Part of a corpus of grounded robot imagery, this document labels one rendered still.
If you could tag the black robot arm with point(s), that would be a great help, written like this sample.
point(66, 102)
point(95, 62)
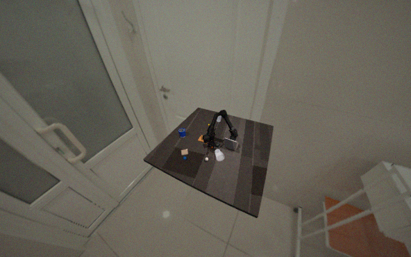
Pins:
point(211, 134)

